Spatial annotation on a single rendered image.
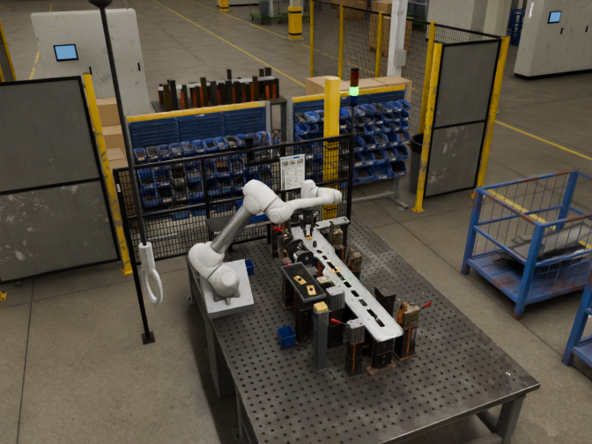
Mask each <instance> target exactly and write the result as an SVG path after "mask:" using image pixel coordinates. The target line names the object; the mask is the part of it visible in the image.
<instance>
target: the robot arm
mask: <svg viewBox="0 0 592 444"><path fill-rule="evenodd" d="M300 193H301V199H298V200H292V201H289V202H286V203H284V202H283V201H282V200H281V199H280V198H278V197H277V195H276V194H275V193H274V192H273V191H272V190H271V189H270V188H269V187H267V186H266V185H265V184H263V183H262V182H260V181H256V180H252V181H250V182H249V183H247V184H246V185H245V186H244V188H243V194H244V196H245V197H244V200H243V205H242V206H241V207H240V208H239V209H238V211H237V212H236V213H235V214H234V215H233V217H232V218H231V219H230V221H229V222H228V223H227V224H226V226H225V227H224V228H223V229H222V231H221V232H220V233H219V234H218V236H217V237H216V238H215V239H214V241H209V242H206V243H205V244H203V243H198V244H196V245H195V246H194V247H193V248H192V249H191V250H190V251H189V260H190V262H191V264H192V265H193V267H194V268H195V269H196V270H197V271H198V272H199V273H200V274H201V275H202V276H203V277H204V278H206V279H207V280H208V281H209V282H210V283H211V285H212V290H213V294H214V301H215V302H218V301H220V300H226V304H227V305H228V306H229V305H231V300H230V299H231V298H239V297H240V296H241V294H240V293H239V289H238V287H239V284H240V278H239V276H238V274H237V272H236V271H235V270H232V269H231V268H229V267H228V266H227V265H225V264H224V263H223V262H222V261H223V259H224V257H225V250H226V249H227V248H228V247H229V246H230V244H231V243H232V242H233V241H234V240H235V238H236V237H237V236H238V235H239V234H240V232H241V231H242V230H243V229H244V228H245V226H246V225H247V224H248V223H249V222H250V220H251V219H252V218H253V217H254V216H255V215H256V214H259V213H260V212H263V213H264V214H265V215H266V216H267V217H268V218H269V220H270V221H271V222H272V223H275V224H280V223H283V222H285V221H286V220H287V219H289V218H290V217H291V215H292V213H293V212H294V210H297V209H300V208H302V209H303V215H302V217H300V228H301V229H302V230H303V233H304V237H305V238H306V237H307V229H306V225H307V221H308V220H309V221H310V225H311V226H310V236H311V237H312V236H313V231H314V227H316V217H317V215H316V214H314V207H315V206H317V205H332V204H339V203H340V202H341V197H342V194H341V193H340V192H339V191H338V190H336V189H328V188H318V187H316V186H315V183H314V182H313V181H311V180H307V181H304V182H303V183H302V185H301V192H300ZM313 216H314V223H313V221H312V217H313ZM303 218H304V224H303V220H302V219H303Z"/></svg>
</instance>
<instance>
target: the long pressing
mask: <svg viewBox="0 0 592 444"><path fill-rule="evenodd" d="M310 226H311V225H306V229H307V233H308V234H309V235H310ZM292 234H293V238H292V239H293V240H296V239H302V240H303V241H304V244H305V245H306V247H307V248H308V249H309V250H310V251H312V252H313V253H314V258H316V259H318V260H319V261H320V263H321V264H322V265H323V266H324V268H325V269H324V270H323V272H322V274H323V276H329V277H330V278H331V279H332V280H333V282H334V283H335V285H336V286H337V285H341V286H342V288H343V289H344V290H345V304H346V305H347V307H348V308H349V309H350V310H351V311H352V312H353V313H354V315H355V316H356V317H357V318H360V319H361V320H362V321H363V323H364V324H365V329H366V330H367V331H368V333H369V334H370V335H371V336H372V338H373V339H374V340H376V341H378V342H383V341H387V340H389V339H392V338H395V337H400V336H402V335H403V329H402V328H401V327H400V326H399V325H398V323H397V322H396V321H395V320H394V319H393V318H392V317H391V316H390V314H389V313H388V312H387V311H386V310H385V309H384V308H383V306H382V305H381V304H380V303H379V302H378V301H377V300H376V299H375V297H374V296H373V295H372V294H371V293H370V292H369V291H368V290H367V289H366V288H365V287H364V286H363V285H362V284H361V283H360V281H359V280H358V279H357V278H356V277H355V276H354V275H353V274H352V272H351V271H350V270H349V269H348V268H347V267H346V266H345V264H344V263H343V262H342V261H341V260H340V259H339V258H338V257H337V255H336V254H335V249H334V248H333V247H332V246H331V245H330V244H329V242H328V241H327V240H326V239H325V238H324V237H323V236H322V235H321V234H320V232H319V231H318V230H317V229H316V228H315V227H314V231H313V236H312V238H313V239H312V240H308V239H307V238H305V237H304V233H303V230H302V229H301V228H300V226H296V227H293V228H292ZM313 241H317V247H316V248H314V247H313ZM316 250H321V251H322V253H320V254H318V252H317V251H316ZM324 255H325V256H326V257H327V258H328V259H327V260H323V259H322V256H324ZM328 262H331V263H332V264H333V266H334V267H335V268H341V269H342V271H339V273H340V274H341V275H342V276H343V277H344V279H345V280H344V281H342V280H341V279H340V278H339V277H338V276H337V274H336V272H335V273H330V272H329V270H332V269H331V268H330V267H329V266H328V264H327V263H328ZM344 282H348V283H349V285H350V286H351V288H347V287H346V285H345V284H344ZM351 291H355V292H356V293H357V294H358V295H359V296H358V297H355V296H354V295H353V294H352V293H351ZM359 300H363V301H365V303H366V304H367V306H366V307H363V306H362V305H361V304H360V302H359ZM367 309H371V310H372V311H373V312H374V313H375V314H376V315H378V319H379V320H381V322H382V323H383V324H384V325H385V327H380V326H379V324H378V323H377V322H376V321H375V320H378V319H374V316H371V315H370V314H369V313H368V312H367Z"/></svg>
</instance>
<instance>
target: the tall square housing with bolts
mask: <svg viewBox="0 0 592 444"><path fill-rule="evenodd" d="M344 303H345V290H344V289H343V288H342V286H341V285H337V286H333V287H330V288H327V289H326V304H325V305H326V306H327V307H328V310H329V311H332V310H334V309H337V310H334V311H332V312H330V313H329V326H328V327H327V348H330V349H331V348H334V347H336V348H337V347H342V346H344V345H345V343H344V342H343V332H344V325H343V324H340V323H339V324H337V323H334V322H331V321H330V319H335V320H339V321H340V322H343V311H344Z"/></svg>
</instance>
